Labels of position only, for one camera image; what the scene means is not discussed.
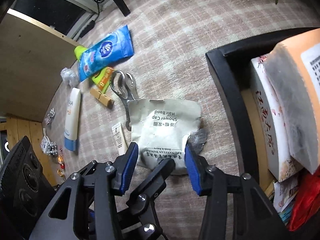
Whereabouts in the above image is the blue wet wipes pack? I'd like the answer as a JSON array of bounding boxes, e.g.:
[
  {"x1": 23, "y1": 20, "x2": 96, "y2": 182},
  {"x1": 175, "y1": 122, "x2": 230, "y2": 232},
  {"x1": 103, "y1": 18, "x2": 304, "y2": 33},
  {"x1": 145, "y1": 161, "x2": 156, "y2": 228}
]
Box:
[{"x1": 78, "y1": 25, "x2": 134, "y2": 82}]

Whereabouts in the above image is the white AQUA sunscreen tube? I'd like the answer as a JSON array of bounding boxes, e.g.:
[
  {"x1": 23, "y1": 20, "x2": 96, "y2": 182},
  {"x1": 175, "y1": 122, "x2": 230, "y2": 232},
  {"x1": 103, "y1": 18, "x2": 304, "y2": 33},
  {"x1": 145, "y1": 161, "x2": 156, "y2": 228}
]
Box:
[{"x1": 64, "y1": 88, "x2": 81, "y2": 151}]

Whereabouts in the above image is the small white cream tube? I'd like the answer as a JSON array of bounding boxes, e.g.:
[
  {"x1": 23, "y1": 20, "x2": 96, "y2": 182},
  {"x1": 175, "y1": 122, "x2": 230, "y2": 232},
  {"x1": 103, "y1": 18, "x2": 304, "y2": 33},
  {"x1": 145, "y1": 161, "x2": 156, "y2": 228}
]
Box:
[{"x1": 112, "y1": 122, "x2": 127, "y2": 155}]

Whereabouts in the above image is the crumpled clear plastic bag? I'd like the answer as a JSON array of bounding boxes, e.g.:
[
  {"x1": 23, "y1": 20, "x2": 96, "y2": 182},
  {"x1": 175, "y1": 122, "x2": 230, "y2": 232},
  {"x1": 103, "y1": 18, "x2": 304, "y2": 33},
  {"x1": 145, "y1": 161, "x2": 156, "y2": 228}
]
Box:
[{"x1": 60, "y1": 68, "x2": 79, "y2": 88}]

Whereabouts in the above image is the red fabric bag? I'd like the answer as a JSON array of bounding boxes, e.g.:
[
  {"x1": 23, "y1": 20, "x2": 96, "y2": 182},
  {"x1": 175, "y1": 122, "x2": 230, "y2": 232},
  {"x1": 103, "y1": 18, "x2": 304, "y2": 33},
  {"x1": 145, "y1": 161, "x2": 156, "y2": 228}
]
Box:
[{"x1": 287, "y1": 167, "x2": 320, "y2": 231}]

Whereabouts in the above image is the green orange tube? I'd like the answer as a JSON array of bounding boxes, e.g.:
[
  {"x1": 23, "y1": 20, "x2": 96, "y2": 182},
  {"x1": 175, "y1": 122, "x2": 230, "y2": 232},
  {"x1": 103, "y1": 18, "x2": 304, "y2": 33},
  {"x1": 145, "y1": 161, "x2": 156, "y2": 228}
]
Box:
[{"x1": 74, "y1": 46, "x2": 114, "y2": 93}]

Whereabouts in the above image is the black power strip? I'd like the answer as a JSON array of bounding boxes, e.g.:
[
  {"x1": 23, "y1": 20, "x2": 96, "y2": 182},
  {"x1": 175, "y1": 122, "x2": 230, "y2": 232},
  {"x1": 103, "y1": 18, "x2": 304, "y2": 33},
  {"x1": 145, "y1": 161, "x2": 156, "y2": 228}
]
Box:
[{"x1": 79, "y1": 20, "x2": 95, "y2": 38}]

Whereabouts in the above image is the grey shower cap packet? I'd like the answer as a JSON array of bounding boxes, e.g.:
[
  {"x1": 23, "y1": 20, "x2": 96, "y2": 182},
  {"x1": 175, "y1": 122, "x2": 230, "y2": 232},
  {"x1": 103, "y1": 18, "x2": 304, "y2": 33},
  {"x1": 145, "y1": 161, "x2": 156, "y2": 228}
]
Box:
[{"x1": 129, "y1": 99, "x2": 201, "y2": 175}]

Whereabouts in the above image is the wooden clothespin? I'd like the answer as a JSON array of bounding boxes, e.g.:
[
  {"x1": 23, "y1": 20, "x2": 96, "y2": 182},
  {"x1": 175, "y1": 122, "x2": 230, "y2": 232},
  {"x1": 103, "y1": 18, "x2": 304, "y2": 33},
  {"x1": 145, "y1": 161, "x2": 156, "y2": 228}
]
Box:
[{"x1": 90, "y1": 87, "x2": 114, "y2": 109}]

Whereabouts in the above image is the small orange toy packet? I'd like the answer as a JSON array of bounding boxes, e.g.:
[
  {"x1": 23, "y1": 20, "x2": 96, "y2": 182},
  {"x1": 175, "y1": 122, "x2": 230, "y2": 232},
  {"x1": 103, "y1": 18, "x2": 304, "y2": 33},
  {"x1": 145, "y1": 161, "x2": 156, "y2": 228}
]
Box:
[{"x1": 57, "y1": 148, "x2": 66, "y2": 181}]

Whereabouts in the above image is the pine wood board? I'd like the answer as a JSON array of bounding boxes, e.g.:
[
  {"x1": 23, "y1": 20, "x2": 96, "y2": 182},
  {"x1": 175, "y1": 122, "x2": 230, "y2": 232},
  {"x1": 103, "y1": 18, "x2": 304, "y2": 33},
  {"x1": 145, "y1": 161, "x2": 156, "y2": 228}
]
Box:
[{"x1": 5, "y1": 115, "x2": 59, "y2": 186}]

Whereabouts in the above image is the white red printed box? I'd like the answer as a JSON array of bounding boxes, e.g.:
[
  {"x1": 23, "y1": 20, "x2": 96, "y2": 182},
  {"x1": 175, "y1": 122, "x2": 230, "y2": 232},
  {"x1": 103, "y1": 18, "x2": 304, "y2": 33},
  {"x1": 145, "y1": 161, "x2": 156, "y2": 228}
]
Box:
[{"x1": 250, "y1": 55, "x2": 302, "y2": 182}]

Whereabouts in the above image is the bag of silver beads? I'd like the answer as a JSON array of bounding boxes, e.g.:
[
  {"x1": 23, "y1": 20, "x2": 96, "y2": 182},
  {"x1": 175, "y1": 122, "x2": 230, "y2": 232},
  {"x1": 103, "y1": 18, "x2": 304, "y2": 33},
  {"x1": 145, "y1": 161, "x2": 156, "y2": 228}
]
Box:
[{"x1": 40, "y1": 128, "x2": 58, "y2": 156}]

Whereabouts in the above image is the black storage box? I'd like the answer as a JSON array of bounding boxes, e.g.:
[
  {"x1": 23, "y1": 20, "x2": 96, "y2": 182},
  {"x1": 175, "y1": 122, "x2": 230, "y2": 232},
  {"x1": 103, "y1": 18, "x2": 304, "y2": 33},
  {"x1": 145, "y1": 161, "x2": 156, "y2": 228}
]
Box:
[{"x1": 205, "y1": 26, "x2": 320, "y2": 240}]

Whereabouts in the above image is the light wooden cabinet panel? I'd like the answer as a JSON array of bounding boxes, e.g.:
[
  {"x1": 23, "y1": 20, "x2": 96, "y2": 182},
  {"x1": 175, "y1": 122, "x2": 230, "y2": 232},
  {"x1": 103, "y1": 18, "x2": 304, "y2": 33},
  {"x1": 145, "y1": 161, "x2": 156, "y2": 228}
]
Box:
[{"x1": 1, "y1": 9, "x2": 79, "y2": 121}]

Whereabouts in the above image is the black speaker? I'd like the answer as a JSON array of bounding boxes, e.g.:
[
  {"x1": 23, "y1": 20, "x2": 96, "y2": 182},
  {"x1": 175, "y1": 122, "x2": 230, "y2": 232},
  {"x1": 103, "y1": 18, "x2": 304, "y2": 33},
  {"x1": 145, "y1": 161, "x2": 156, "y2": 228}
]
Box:
[{"x1": 1, "y1": 137, "x2": 55, "y2": 239}]

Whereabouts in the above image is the metal pliers tool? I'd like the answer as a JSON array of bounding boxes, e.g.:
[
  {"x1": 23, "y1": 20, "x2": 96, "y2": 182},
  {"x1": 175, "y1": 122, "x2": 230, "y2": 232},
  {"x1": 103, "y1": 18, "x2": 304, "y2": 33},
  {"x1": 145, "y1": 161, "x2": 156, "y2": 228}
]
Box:
[{"x1": 110, "y1": 70, "x2": 139, "y2": 131}]

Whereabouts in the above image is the orange white box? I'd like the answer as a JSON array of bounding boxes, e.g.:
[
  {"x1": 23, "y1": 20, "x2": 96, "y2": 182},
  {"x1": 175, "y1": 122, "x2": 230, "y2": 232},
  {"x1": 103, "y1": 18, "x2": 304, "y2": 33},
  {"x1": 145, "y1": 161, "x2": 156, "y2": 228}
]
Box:
[{"x1": 264, "y1": 29, "x2": 319, "y2": 174}]

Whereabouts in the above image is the plaid beige table mat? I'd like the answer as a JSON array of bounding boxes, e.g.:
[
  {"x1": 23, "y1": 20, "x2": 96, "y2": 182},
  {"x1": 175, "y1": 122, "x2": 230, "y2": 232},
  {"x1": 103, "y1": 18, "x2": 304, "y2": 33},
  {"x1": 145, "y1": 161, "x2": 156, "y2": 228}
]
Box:
[{"x1": 42, "y1": 0, "x2": 320, "y2": 240}]

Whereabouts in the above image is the white coiled cable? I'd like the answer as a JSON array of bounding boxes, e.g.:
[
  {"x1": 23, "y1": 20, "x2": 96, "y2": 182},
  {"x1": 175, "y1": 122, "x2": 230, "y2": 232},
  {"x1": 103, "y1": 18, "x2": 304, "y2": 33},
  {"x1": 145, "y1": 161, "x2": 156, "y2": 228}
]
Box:
[{"x1": 44, "y1": 107, "x2": 57, "y2": 127}]

